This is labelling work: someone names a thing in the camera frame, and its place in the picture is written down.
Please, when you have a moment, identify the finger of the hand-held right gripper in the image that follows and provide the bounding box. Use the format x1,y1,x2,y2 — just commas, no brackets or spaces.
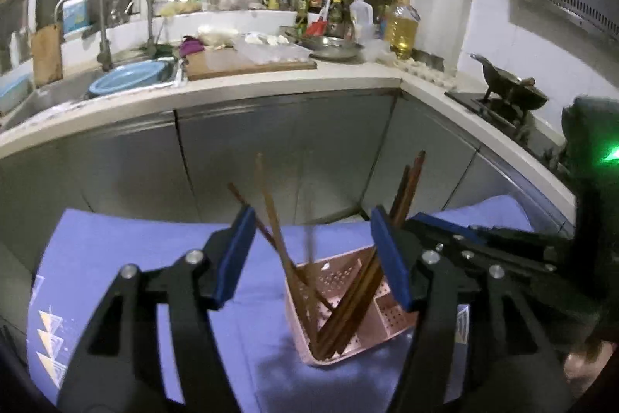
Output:
411,213,557,278
471,225,576,264

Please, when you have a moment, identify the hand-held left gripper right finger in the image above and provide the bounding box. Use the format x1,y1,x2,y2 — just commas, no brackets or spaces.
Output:
370,206,571,413

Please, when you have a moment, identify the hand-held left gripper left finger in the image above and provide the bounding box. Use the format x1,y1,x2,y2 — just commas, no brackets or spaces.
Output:
58,206,257,413

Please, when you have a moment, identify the pink plastic utensil basket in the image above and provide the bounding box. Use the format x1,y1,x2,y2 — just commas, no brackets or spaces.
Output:
283,246,421,368

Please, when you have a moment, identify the bundle of wooden chopsticks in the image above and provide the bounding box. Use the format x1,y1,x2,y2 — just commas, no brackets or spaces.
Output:
227,151,426,358

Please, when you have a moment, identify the purple patterned tablecloth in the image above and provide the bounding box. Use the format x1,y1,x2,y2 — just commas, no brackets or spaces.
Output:
26,195,535,413

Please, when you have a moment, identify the gas stove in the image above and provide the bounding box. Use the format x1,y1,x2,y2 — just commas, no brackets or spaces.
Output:
445,86,571,165

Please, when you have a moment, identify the egg carton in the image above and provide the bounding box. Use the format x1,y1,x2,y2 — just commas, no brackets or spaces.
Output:
394,55,456,87

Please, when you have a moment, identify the flat wooden cutting board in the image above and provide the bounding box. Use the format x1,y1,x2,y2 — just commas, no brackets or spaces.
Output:
186,48,318,81

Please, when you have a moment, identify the clear plastic egg tray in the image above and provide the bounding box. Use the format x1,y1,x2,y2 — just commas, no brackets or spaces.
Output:
237,33,315,66

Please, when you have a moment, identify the blue plastic basin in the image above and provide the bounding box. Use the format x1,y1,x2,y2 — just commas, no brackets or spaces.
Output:
88,60,168,99

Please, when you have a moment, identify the yellow cooking oil bottle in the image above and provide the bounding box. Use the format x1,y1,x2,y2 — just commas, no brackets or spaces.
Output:
384,0,421,60

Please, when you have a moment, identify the white plastic jug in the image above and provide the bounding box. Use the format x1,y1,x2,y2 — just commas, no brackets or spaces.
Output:
349,0,376,41

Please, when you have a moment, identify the steel sink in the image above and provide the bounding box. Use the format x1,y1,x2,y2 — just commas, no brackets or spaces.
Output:
0,57,188,130

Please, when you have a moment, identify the curved steel faucet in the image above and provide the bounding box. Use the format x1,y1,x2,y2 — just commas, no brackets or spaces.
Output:
113,0,156,56

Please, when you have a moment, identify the angular steel faucet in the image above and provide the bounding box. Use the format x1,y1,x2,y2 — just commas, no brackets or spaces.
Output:
53,0,115,72

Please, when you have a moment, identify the upright wooden cutting board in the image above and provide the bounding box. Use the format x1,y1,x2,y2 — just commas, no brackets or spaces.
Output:
31,25,65,87

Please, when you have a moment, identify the light blue plastic tub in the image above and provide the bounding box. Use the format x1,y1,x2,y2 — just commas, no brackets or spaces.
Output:
0,72,34,115

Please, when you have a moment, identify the water filter with blue label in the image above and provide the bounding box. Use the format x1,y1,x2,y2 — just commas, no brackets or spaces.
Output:
62,0,94,37

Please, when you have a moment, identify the black wok with handle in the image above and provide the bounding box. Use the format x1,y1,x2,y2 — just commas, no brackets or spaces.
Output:
470,52,549,111

